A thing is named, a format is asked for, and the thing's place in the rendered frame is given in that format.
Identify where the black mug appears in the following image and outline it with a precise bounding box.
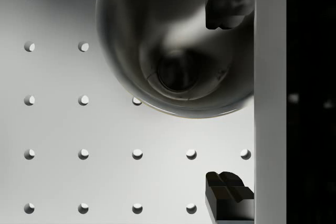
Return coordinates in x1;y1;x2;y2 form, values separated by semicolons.
95;0;255;119

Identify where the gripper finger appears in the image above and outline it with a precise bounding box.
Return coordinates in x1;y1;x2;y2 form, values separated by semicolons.
205;171;255;221
205;0;255;30

